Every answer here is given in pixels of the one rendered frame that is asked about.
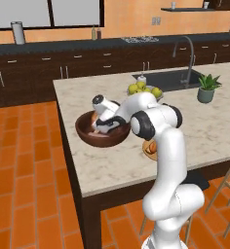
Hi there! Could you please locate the brown wooden bowl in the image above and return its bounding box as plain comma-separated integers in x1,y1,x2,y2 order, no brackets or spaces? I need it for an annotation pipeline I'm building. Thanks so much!
74,110,132,149

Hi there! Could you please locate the dark wall shelf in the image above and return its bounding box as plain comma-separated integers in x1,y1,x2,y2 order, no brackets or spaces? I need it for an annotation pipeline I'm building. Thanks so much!
160,7,219,14

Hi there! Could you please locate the dark brown cupboard run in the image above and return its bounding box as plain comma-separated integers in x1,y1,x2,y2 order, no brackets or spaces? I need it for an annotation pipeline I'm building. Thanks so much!
0,32,230,110

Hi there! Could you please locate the dark kitchen island base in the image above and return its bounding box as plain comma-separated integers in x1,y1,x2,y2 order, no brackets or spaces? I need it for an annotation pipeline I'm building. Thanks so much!
56,96,230,249

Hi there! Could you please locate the black-framed window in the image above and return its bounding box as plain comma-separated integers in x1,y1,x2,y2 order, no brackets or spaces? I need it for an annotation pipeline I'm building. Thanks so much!
0,0,105,32

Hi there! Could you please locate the white soap dispenser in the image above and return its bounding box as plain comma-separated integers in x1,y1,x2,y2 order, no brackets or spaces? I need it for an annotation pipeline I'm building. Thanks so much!
136,62,147,85

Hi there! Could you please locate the orange bun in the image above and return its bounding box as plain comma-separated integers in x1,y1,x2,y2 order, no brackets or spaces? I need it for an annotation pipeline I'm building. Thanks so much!
145,140,158,156

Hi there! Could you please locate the green plant in grey pot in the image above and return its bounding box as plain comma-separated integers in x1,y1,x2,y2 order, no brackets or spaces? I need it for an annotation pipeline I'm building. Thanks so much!
197,73,223,104

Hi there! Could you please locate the grey curved tap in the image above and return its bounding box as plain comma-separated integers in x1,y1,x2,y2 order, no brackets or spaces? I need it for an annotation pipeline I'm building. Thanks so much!
172,35,197,89

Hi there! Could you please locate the grey fruit bowl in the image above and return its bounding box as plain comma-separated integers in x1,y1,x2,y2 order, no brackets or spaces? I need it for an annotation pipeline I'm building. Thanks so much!
126,85,165,102

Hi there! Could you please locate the dark wall cupboard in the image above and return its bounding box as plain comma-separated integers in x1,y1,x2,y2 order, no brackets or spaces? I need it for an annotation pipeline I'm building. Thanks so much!
210,0,230,11

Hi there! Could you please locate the dark sink basin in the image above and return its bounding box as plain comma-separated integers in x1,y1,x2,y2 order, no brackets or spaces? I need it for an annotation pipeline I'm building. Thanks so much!
132,68,207,92

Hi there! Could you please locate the hob with grates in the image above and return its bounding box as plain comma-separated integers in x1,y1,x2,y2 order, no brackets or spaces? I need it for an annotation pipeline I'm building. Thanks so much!
121,35,161,45

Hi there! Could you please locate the round wooden plate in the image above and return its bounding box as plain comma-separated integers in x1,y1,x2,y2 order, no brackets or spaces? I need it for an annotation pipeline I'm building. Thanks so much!
141,138,159,162

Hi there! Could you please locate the tan bun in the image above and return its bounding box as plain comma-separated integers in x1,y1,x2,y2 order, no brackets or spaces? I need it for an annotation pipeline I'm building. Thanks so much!
90,111,99,125

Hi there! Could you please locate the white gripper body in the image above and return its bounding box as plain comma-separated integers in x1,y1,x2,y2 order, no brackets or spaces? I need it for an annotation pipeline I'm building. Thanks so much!
95,122,116,135

